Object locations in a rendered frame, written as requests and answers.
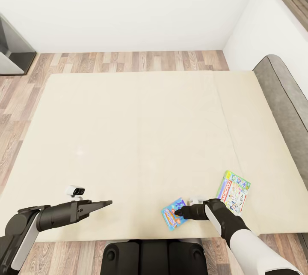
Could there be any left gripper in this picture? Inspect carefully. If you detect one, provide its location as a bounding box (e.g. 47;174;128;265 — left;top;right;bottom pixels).
51;200;113;228

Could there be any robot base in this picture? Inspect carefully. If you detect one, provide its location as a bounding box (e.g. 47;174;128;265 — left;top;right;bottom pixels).
100;238;208;275

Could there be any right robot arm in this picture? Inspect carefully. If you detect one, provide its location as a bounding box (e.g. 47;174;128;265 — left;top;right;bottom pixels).
175;194;302;275

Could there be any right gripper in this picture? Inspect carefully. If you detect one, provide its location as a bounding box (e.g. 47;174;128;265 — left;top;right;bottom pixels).
175;203;203;220

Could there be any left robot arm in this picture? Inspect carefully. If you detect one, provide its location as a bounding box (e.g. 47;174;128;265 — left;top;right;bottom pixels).
0;185;113;275

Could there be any board game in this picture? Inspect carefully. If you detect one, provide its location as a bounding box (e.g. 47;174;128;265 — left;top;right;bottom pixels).
161;198;187;231
216;170;250;216

